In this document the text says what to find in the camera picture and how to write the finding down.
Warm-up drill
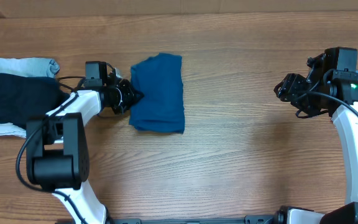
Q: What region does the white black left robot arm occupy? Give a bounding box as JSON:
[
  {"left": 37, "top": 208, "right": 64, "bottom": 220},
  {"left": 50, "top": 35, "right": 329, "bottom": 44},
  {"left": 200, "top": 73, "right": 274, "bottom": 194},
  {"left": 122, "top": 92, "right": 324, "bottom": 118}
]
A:
[{"left": 16, "top": 61, "right": 144, "bottom": 223}]

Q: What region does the folded black garment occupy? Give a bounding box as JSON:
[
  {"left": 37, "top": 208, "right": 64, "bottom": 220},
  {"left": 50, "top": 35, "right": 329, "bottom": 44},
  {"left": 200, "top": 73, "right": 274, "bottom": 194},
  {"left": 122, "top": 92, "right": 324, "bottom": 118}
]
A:
[{"left": 0, "top": 73, "right": 70, "bottom": 128}]

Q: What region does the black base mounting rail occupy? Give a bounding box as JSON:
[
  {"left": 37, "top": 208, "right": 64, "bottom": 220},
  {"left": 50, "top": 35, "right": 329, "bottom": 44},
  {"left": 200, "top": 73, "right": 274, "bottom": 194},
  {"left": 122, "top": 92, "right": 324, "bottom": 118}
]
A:
[{"left": 106, "top": 215, "right": 273, "bottom": 224}]

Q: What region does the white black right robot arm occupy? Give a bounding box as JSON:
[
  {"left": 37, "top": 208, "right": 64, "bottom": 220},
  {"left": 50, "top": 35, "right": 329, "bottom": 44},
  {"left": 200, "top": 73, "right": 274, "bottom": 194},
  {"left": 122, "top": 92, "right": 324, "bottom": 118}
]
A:
[{"left": 269, "top": 47, "right": 358, "bottom": 223}]

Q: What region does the light grey folded towel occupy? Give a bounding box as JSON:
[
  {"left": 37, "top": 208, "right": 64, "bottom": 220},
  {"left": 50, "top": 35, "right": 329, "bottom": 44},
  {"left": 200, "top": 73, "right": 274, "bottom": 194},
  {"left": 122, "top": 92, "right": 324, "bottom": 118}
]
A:
[{"left": 0, "top": 57, "right": 60, "bottom": 138}]

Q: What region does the teal blue shirt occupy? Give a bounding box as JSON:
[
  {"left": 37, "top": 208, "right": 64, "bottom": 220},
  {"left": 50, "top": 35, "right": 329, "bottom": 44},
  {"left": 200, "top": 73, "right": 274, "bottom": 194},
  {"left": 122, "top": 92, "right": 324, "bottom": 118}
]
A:
[{"left": 129, "top": 53, "right": 185, "bottom": 134}]

